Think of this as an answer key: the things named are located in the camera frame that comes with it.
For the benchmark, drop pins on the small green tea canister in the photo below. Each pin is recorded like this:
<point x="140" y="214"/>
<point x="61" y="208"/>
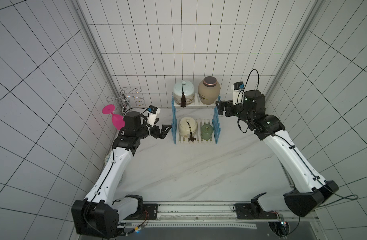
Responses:
<point x="206" y="132"/>

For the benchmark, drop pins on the blue white slatted shelf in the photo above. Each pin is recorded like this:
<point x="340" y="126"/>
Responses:
<point x="214" y="122"/>

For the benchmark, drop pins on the base mounting plate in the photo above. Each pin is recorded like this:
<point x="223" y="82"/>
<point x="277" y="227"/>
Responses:
<point x="248" y="211"/>
<point x="148" y="212"/>

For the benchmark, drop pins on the brown clay tea canister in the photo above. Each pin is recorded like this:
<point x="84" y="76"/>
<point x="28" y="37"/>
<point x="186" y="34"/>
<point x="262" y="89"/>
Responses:
<point x="209" y="90"/>

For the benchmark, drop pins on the pink plastic goblet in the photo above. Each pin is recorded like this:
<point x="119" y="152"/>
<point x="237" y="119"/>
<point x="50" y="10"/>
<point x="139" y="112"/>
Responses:
<point x="117" y="120"/>

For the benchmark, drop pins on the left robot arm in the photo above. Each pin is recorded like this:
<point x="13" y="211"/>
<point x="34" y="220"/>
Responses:
<point x="99" y="214"/>

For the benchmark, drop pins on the chrome cup holder stand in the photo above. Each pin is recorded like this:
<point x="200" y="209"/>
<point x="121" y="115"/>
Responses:
<point x="126" y="100"/>

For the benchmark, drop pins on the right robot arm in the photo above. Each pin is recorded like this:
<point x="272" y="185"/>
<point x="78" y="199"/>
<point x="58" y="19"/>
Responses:
<point x="311" y="189"/>

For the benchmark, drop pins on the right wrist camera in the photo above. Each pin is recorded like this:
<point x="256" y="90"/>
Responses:
<point x="238" y="91"/>

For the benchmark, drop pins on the pale blue tasselled tea canister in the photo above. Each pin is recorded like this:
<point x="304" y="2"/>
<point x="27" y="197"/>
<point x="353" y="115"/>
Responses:
<point x="183" y="93"/>

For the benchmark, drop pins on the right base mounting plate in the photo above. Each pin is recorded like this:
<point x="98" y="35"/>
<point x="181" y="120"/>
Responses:
<point x="248" y="211"/>

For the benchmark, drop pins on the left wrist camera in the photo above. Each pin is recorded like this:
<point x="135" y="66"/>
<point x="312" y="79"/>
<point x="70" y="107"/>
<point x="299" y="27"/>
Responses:
<point x="152" y="115"/>

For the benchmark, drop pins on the patterned ceramic plate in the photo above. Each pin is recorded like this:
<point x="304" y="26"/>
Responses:
<point x="106" y="159"/>

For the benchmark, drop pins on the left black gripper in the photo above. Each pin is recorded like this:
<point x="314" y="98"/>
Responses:
<point x="157" y="135"/>

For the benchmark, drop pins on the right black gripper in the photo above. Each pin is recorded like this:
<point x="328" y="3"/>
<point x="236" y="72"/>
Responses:
<point x="227" y="108"/>

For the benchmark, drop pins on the cream tasselled tea canister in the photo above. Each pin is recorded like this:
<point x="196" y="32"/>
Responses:
<point x="187" y="128"/>

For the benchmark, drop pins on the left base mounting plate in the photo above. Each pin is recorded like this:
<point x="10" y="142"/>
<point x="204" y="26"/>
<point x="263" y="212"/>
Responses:
<point x="148" y="212"/>

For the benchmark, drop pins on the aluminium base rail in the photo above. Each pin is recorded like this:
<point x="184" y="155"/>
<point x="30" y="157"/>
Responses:
<point x="207" y="214"/>

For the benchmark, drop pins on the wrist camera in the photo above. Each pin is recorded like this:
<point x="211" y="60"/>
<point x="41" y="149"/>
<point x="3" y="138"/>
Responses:
<point x="152" y="115"/>
<point x="238" y="91"/>

